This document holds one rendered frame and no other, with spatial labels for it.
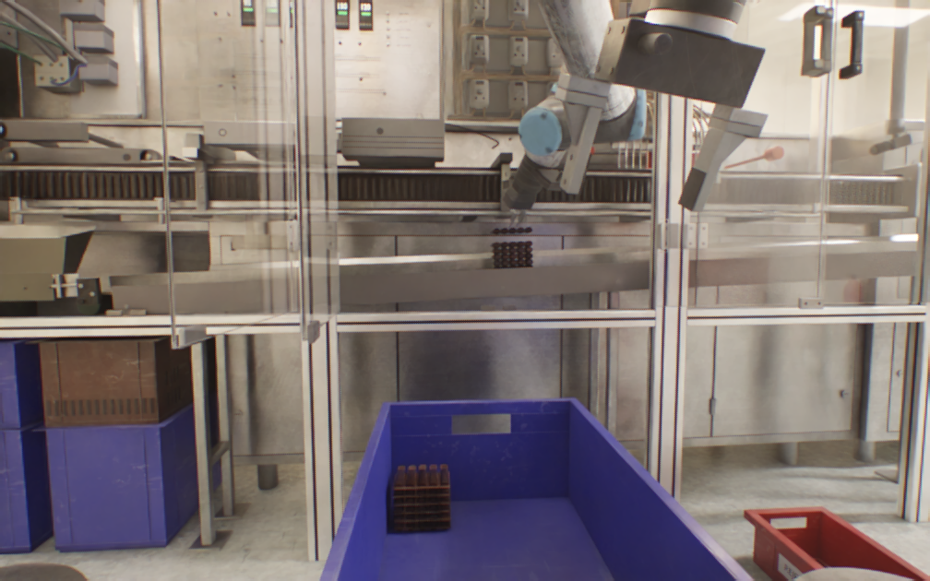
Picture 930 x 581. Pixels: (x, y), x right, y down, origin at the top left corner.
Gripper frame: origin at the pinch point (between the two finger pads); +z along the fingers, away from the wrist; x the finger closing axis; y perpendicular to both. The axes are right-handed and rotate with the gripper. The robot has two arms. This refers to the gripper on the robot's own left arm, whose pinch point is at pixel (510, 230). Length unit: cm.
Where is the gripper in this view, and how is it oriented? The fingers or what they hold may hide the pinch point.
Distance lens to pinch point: 124.5
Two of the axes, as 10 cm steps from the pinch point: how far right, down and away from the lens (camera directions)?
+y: -3.9, -7.4, 5.5
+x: -8.6, 0.8, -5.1
